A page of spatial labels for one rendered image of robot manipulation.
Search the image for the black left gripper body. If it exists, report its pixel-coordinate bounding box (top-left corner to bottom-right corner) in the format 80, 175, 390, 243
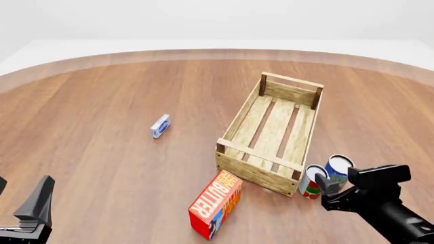
0, 220, 53, 244

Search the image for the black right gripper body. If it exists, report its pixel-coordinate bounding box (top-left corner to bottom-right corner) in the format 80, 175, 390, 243
321, 185, 362, 212

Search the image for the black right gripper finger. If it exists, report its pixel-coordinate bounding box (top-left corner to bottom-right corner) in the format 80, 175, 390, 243
315, 173, 344, 197

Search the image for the white red tomato tin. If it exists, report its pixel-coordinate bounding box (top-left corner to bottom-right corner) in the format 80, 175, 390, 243
298, 164, 330, 200

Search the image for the wooden slat tray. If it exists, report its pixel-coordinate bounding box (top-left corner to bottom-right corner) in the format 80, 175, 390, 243
215, 71, 325, 198

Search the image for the blue tin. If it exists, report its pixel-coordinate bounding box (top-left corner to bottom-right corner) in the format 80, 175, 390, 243
324, 154, 355, 190

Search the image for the red butter box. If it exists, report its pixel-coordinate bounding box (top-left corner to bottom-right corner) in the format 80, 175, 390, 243
188, 169, 243, 241

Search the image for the small blue white box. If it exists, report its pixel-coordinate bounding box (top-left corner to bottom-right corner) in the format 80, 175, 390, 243
150, 113, 171, 140

